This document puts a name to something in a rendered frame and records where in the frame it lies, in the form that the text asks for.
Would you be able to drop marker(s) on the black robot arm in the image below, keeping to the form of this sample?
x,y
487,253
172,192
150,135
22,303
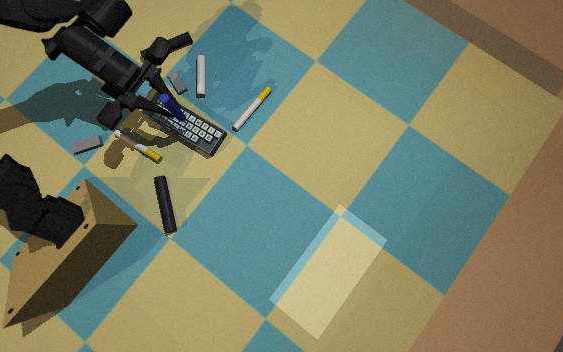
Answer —
x,y
53,219

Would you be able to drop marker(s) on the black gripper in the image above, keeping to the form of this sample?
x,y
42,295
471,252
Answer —
x,y
119,72

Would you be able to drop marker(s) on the black cylinder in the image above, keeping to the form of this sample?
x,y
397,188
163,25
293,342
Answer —
x,y
165,204
178,41

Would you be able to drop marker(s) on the blue stylus with grey tip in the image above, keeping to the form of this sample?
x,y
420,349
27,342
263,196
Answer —
x,y
172,107

